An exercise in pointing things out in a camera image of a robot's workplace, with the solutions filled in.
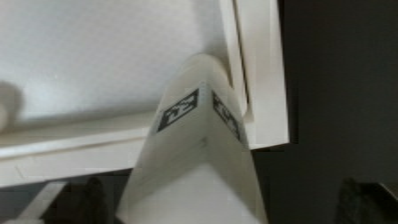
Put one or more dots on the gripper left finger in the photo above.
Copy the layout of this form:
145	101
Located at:
70	203

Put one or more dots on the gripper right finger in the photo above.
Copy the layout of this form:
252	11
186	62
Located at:
367	203

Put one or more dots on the white desk tabletop panel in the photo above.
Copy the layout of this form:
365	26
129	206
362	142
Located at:
92	52

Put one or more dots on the white U-shaped obstacle fence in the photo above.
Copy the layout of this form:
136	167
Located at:
257	79

